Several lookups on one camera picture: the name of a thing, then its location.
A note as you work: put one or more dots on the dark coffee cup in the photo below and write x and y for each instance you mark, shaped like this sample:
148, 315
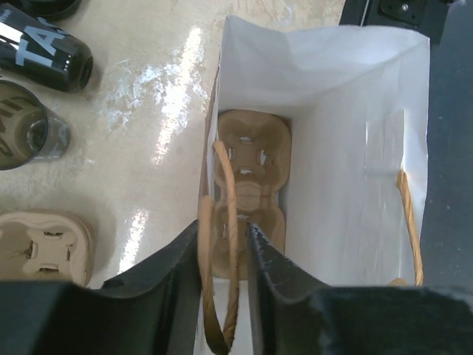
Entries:
41, 52
30, 132

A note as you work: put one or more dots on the cardboard cup carrier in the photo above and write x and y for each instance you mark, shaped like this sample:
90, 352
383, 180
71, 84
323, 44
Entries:
45, 244
259, 149

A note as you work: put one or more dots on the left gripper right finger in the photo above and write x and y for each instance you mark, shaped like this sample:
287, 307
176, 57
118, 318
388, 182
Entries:
294, 313

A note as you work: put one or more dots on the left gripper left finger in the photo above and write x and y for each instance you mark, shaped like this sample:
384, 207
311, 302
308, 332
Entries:
152, 308

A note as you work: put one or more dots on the brown paper bag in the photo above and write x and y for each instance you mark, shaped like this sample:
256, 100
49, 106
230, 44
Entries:
355, 100

